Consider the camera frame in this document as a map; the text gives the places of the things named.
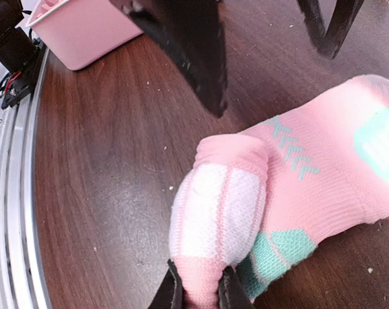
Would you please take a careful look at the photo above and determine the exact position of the pink plastic organizer tray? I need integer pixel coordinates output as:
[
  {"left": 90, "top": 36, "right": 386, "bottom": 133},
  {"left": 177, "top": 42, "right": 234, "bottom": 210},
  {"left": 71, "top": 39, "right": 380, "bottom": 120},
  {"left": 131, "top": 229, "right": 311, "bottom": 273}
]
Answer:
[{"left": 26, "top": 0, "right": 142, "bottom": 71}]

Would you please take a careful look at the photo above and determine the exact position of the pink sock with teal patches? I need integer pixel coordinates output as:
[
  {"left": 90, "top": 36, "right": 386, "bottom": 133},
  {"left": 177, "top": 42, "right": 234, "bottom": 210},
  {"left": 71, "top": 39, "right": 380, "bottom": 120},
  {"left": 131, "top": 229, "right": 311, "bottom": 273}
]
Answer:
[{"left": 169, "top": 75, "right": 389, "bottom": 308}]

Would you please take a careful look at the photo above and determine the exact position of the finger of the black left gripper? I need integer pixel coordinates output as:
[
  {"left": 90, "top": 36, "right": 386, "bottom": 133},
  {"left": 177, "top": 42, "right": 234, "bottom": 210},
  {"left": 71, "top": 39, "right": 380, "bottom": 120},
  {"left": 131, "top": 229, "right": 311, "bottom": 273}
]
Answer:
[
  {"left": 111, "top": 0, "right": 227, "bottom": 118},
  {"left": 298, "top": 0, "right": 364, "bottom": 59}
]

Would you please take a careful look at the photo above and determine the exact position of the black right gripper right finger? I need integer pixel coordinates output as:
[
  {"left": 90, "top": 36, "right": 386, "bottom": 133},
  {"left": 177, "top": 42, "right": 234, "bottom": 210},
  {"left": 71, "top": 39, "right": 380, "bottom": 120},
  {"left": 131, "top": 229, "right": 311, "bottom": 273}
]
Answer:
[{"left": 218, "top": 266, "right": 254, "bottom": 309}]

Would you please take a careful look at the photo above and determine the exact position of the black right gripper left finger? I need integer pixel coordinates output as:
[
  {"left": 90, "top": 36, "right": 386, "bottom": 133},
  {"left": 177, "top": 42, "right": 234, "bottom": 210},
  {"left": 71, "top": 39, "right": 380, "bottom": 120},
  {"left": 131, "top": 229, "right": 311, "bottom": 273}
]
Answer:
[{"left": 148, "top": 259, "right": 185, "bottom": 309}]

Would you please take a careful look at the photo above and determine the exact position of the aluminium front rail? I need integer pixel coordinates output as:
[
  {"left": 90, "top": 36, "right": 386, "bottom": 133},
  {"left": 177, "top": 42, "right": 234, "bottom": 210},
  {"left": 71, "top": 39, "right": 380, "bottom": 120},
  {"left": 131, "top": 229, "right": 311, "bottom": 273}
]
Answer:
[{"left": 0, "top": 46, "right": 52, "bottom": 308}]

